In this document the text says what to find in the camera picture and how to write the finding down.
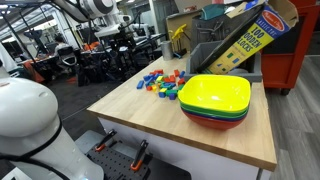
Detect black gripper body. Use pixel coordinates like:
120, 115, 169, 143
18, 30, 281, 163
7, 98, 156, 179
111, 31, 134, 51

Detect grey plastic bin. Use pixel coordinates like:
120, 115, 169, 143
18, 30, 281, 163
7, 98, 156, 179
184, 40, 263, 83

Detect grey fabric storage bin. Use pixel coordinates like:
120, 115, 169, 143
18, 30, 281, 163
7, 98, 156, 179
190, 12, 246, 51

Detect wooden blocks cardboard box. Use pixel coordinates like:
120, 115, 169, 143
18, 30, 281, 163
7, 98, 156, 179
196, 0, 300, 75

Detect metal cup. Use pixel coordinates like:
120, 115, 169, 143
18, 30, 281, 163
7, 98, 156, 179
160, 40, 175, 61

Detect office chair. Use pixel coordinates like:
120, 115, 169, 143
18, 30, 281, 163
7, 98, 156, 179
56, 45, 78, 68

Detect yellow spring clamp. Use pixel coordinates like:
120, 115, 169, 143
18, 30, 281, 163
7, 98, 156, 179
170, 23, 188, 42

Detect tan wooden box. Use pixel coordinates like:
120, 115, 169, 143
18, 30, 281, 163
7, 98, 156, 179
165, 10, 203, 54

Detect seated person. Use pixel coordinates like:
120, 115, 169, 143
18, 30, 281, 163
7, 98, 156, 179
54, 34, 69, 56

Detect blue black clamp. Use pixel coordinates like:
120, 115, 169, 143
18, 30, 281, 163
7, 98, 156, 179
172, 48, 188, 60

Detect red rectangular block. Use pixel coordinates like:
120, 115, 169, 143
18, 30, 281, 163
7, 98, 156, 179
163, 75, 177, 84

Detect orange fabric item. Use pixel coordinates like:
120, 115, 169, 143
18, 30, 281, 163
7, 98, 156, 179
22, 60, 46, 83

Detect teal item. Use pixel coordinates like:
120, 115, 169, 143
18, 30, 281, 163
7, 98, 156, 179
200, 3, 227, 21

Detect black orange bar clamp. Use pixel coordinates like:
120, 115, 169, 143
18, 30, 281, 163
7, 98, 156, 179
130, 139, 150, 172
94, 129, 118, 153

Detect robot mounting platform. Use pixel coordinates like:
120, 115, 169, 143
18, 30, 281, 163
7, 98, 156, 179
73, 129, 193, 180

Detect yellow plastic bowl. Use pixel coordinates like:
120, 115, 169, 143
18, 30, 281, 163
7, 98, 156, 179
177, 74, 252, 113

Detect green plastic bowl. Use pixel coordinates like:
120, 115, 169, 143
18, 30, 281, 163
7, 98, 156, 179
178, 99, 251, 118

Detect blue plastic bowl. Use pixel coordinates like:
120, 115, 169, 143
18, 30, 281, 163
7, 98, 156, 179
180, 105, 250, 122

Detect black perforated plate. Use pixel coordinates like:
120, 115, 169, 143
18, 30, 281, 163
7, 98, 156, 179
85, 143, 152, 180

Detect red plastic bowl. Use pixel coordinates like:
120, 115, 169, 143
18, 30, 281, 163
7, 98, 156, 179
182, 109, 248, 131

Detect red tool cart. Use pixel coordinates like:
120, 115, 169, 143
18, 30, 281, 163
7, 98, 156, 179
260, 0, 320, 97

